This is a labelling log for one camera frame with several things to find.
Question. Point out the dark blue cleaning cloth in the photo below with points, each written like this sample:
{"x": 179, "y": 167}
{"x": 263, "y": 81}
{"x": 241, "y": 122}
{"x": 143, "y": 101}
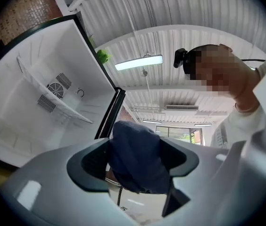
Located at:
{"x": 137, "y": 154}

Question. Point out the person's beige shirt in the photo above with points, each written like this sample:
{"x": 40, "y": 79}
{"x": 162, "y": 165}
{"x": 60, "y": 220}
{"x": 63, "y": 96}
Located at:
{"x": 241, "y": 123}

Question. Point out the black mini fridge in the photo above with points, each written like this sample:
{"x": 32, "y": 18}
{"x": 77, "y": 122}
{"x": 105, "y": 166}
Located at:
{"x": 17, "y": 114}

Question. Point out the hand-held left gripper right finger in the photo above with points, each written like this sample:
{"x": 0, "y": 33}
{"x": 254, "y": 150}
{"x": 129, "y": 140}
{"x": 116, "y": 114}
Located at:
{"x": 194, "y": 178}

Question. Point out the white thermostat knob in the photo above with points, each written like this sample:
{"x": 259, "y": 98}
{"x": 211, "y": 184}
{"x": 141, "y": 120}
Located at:
{"x": 80, "y": 92}

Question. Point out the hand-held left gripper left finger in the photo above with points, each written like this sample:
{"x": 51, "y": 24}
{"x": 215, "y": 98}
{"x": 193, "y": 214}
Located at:
{"x": 60, "y": 196}

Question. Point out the small round smoke detector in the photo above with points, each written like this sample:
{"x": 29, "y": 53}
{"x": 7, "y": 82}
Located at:
{"x": 144, "y": 73}

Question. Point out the green plant in white pot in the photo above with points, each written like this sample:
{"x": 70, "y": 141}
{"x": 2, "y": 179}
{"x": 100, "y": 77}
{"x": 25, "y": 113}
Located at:
{"x": 103, "y": 55}

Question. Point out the person's head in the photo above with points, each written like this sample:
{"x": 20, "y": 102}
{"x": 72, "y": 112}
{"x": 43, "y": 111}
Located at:
{"x": 222, "y": 69}

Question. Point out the long white tube lamp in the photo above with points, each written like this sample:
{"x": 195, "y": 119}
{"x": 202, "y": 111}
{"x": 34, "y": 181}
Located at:
{"x": 138, "y": 62}

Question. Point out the white framed window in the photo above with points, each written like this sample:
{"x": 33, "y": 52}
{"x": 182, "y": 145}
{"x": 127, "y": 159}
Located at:
{"x": 175, "y": 135}

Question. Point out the black head camera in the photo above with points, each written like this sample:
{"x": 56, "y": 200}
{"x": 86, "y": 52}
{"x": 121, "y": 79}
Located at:
{"x": 180, "y": 58}

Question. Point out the white air conditioner vent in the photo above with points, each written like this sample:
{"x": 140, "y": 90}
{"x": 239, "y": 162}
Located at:
{"x": 182, "y": 107}

